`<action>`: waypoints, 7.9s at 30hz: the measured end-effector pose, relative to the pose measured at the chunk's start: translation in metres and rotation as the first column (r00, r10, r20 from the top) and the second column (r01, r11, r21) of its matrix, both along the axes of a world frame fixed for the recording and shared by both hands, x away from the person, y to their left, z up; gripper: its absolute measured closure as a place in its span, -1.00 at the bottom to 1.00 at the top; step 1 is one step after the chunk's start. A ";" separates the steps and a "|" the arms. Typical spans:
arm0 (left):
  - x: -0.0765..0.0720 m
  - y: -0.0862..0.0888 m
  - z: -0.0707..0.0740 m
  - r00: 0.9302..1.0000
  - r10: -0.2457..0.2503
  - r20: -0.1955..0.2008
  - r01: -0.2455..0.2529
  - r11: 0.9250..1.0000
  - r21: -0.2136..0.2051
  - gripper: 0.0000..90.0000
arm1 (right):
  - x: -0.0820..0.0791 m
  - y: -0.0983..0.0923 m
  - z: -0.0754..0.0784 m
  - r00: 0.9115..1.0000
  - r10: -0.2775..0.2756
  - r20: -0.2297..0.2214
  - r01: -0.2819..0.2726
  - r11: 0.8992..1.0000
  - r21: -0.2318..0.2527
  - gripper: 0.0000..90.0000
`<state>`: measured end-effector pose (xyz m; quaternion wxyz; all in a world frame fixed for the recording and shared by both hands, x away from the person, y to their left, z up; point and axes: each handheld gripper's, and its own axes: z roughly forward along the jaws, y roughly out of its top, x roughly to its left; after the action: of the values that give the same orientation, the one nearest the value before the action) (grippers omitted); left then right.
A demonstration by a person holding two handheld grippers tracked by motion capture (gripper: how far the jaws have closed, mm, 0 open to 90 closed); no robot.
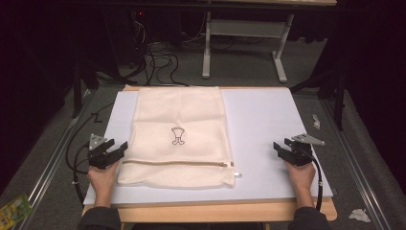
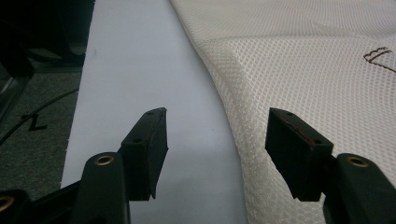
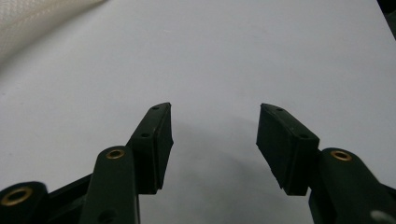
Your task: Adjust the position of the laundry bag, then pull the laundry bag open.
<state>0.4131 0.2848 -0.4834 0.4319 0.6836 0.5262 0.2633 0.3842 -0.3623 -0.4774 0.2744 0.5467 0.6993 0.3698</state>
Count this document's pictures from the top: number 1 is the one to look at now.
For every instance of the white metal desk frame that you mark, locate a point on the white metal desk frame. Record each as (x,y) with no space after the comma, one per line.
(245,28)

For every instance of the green printed packet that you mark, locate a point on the green printed packet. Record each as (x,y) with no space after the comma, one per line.
(14,212)

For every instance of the metal floor rail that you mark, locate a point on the metal floor rail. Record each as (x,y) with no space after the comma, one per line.
(48,172)
(354,172)

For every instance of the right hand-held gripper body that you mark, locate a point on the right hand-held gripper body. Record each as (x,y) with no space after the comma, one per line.
(300,153)

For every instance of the person's right hand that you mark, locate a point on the person's right hand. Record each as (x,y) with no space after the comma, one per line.
(300,177)

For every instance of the small crumpled white paper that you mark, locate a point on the small crumpled white paper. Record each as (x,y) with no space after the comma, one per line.
(316,122)

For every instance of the black metal stand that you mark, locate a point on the black metal stand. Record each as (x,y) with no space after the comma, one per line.
(339,102)
(76,96)

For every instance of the person's left hand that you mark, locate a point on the person's left hand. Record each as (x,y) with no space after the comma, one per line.
(102,179)

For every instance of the cream mesh laundry bag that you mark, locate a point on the cream mesh laundry bag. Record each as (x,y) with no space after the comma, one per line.
(178,140)

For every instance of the large crumpled white tissue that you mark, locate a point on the large crumpled white tissue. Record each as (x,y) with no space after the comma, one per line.
(359,215)

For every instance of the white foam board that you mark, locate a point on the white foam board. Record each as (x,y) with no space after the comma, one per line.
(265,127)

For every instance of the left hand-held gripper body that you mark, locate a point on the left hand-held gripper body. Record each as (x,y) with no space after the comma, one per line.
(99,158)

